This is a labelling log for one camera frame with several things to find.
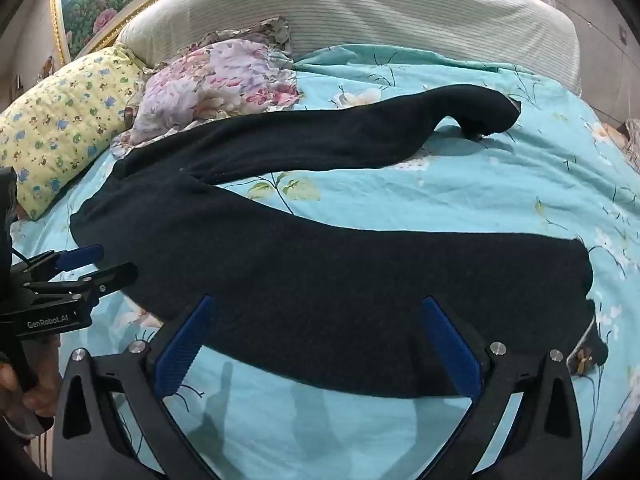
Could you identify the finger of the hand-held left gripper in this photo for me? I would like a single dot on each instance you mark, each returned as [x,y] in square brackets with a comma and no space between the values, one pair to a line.
[117,275]
[80,256]

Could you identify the teal floral bedsheet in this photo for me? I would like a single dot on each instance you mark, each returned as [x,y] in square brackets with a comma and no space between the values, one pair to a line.
[450,180]

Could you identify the person's left hand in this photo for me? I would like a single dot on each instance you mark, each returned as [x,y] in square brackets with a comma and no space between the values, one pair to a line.
[47,365]

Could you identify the beige striped headboard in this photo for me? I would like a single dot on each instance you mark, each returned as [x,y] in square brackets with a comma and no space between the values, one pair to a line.
[380,5]

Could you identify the pink floral ruffled pillow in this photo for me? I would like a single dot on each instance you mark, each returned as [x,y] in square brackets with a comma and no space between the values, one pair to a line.
[215,85]

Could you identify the gold framed landscape painting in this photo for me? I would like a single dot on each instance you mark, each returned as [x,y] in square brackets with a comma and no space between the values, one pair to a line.
[87,2]

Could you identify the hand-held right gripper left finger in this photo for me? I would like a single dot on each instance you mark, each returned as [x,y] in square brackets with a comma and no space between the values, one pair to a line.
[184,347]

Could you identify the person's left forearm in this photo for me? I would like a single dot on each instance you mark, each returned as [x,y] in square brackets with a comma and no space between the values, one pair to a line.
[20,452]

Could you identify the black pants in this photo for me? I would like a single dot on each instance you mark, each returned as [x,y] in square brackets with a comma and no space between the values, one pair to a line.
[325,275]

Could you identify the wall socket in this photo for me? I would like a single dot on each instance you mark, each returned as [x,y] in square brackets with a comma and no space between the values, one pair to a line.
[623,35]

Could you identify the yellow printed pillow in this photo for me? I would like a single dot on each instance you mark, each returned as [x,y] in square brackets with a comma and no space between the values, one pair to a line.
[60,125]

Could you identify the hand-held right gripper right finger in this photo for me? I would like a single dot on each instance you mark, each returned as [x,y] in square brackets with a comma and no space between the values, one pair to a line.
[452,350]

